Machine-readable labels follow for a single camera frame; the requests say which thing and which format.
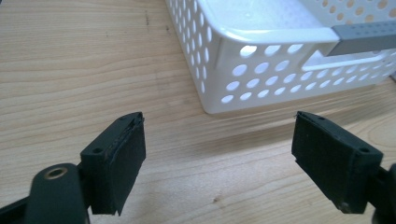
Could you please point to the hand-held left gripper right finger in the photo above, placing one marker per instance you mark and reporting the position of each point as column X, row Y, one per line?
column 330, row 161

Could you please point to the white perforated plastic basket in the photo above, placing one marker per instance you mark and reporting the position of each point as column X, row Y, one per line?
column 264, row 56

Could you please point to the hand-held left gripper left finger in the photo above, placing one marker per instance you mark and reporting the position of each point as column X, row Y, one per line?
column 115, row 165

